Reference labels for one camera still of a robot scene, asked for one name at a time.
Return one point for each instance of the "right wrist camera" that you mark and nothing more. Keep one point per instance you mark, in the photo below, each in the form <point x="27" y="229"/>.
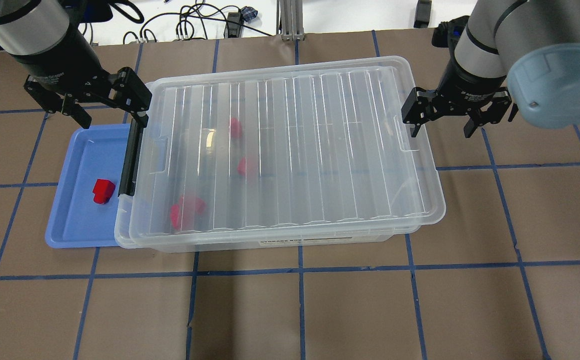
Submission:
<point x="447" y="34"/>

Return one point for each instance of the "clear plastic box lid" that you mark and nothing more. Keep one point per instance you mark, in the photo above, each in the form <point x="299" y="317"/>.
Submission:
<point x="334" y="125"/>

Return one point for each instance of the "clear plastic storage box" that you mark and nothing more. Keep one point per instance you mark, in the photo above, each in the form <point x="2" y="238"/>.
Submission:
<point x="277" y="219"/>

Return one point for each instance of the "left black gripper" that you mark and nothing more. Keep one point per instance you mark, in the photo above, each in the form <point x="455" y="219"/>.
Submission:
<point x="61" y="61"/>

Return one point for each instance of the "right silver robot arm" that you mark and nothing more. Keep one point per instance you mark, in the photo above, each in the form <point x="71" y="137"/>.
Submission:
<point x="507" y="57"/>

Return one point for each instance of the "red block in box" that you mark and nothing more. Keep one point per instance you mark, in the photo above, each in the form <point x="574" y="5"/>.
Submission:
<point x="190" y="204"/>
<point x="174" y="217"/>
<point x="235" y="128"/>
<point x="247" y="167"/>

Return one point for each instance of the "blue plastic tray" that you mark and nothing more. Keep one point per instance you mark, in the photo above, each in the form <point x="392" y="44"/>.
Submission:
<point x="76" y="221"/>

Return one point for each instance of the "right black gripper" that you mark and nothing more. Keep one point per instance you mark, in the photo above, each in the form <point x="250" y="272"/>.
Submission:
<point x="470" y="82"/>

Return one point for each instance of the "aluminium frame post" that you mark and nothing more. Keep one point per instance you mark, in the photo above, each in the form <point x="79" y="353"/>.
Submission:
<point x="290" y="20"/>

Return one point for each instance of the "red block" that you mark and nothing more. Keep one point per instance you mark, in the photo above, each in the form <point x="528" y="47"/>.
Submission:
<point x="235" y="128"/>
<point x="190" y="204"/>
<point x="174" y="217"/>
<point x="247" y="167"/>
<point x="103" y="191"/>

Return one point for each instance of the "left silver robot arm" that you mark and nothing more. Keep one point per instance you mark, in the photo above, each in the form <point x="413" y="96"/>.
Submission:
<point x="39" y="27"/>

